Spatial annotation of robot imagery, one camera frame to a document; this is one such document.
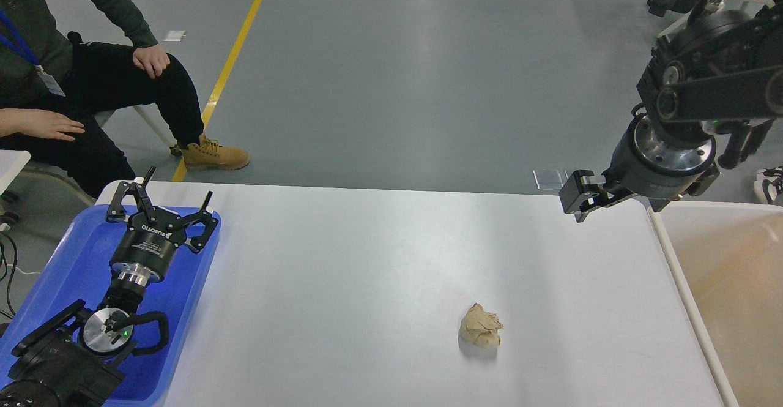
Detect blue plastic tray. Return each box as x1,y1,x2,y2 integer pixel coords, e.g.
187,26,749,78
1,204,221,406

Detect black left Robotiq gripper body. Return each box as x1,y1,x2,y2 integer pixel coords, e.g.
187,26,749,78
110,208,203,283

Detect left floor socket plate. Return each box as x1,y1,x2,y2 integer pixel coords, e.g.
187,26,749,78
532,170,567,190

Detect white sneaker at right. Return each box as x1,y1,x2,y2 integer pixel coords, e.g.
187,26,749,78
753,165,782,204

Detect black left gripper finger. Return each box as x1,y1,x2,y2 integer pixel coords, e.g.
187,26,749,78
106,166,157,223
184,190,219,255

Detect white plastic bin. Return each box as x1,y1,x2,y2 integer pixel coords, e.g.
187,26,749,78
649,203,782,406

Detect person's left hand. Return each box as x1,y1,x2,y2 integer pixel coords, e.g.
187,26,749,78
132,44,171,79

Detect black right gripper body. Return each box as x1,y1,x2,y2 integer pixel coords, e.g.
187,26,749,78
603,115,721,212

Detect brown paper ball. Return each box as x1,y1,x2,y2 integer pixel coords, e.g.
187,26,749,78
458,303,503,349

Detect black cables at left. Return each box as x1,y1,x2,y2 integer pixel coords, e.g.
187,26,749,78
0,226,37,322

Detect seated person in green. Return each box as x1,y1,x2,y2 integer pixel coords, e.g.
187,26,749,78
1,0,206,198

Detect person's right hand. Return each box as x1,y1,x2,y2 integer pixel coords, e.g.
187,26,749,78
18,109,86,140

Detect blue lanyard with badge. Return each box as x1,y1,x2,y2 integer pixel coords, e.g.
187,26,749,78
0,8,67,98

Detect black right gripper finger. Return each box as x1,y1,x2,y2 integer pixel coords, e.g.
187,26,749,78
558,170,630,223

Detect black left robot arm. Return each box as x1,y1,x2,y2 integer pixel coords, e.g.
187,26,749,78
2,174,221,406

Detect white stool under person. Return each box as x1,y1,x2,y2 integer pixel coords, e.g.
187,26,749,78
94,105,179,157

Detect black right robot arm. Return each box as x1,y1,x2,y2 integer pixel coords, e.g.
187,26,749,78
558,0,781,222

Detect tan work boot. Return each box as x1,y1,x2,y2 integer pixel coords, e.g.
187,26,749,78
170,133,251,171

